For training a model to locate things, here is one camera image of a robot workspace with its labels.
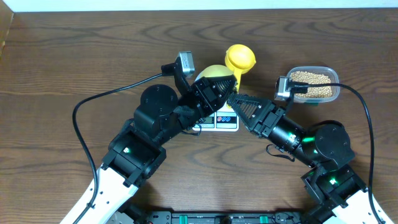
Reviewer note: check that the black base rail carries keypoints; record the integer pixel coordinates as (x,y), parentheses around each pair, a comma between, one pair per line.
(168,217)

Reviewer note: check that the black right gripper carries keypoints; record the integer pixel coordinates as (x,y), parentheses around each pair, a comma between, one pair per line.
(263,117)

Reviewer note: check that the white digital kitchen scale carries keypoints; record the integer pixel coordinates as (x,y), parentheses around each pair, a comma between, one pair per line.
(223,120)

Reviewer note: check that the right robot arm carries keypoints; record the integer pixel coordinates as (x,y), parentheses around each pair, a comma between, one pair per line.
(341,195)

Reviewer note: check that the pale yellow plastic bowl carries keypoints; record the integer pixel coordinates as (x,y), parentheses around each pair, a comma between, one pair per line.
(215,71)

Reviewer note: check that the clear plastic container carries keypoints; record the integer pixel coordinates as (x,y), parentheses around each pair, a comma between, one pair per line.
(314,75)

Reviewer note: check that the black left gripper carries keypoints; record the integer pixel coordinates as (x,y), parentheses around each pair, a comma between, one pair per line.
(203,101)

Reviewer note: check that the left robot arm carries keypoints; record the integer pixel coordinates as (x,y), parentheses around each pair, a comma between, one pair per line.
(137,151)

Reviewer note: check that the yellow plastic measuring scoop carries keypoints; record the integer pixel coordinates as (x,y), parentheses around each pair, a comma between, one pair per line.
(239,59)

